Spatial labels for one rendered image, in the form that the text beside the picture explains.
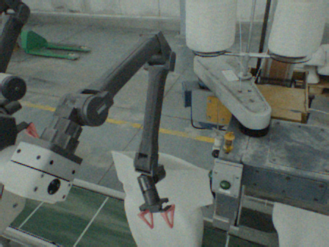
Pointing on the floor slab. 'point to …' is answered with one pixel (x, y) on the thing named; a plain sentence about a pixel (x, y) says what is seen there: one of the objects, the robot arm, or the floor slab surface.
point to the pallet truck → (34, 43)
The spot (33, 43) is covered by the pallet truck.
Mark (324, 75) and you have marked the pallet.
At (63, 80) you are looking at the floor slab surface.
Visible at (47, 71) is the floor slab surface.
